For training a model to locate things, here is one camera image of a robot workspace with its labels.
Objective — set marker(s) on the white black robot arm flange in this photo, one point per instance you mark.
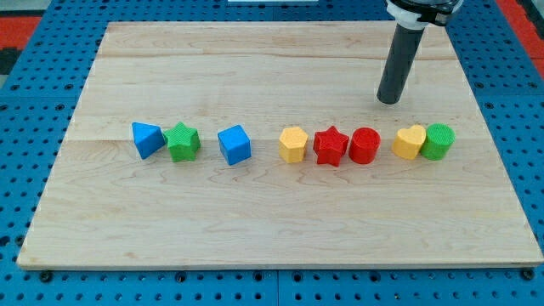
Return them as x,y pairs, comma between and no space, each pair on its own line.
417,14

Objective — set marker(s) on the red star block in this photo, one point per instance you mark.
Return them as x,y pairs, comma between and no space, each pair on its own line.
330,146

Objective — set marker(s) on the green star block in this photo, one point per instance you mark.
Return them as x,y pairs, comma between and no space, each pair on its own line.
182,142

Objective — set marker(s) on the yellow hexagon block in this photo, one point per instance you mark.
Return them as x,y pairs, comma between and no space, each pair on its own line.
293,144

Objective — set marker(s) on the blue cube block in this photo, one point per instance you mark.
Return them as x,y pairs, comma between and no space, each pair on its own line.
234,145

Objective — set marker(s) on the red cylinder block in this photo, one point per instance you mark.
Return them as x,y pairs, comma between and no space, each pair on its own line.
364,145

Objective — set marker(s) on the blue triangular prism block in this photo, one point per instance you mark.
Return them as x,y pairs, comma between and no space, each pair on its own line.
147,138

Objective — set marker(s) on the yellow heart block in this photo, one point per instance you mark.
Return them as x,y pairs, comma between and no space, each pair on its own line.
408,142

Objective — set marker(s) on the green cylinder block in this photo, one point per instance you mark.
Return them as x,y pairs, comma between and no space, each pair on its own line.
439,138

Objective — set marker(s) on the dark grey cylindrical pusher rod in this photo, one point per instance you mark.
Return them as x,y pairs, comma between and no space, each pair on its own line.
402,52

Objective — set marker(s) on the light wooden board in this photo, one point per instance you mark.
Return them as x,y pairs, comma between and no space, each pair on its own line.
105,208

